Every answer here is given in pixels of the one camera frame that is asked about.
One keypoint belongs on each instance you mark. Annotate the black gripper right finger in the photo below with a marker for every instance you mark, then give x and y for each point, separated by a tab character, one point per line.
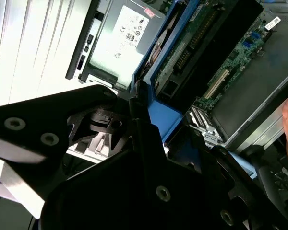
224	165

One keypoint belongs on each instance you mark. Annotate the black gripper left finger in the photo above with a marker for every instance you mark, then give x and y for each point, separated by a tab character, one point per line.
33	115

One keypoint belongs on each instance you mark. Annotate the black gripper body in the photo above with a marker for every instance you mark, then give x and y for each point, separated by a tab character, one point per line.
110	203

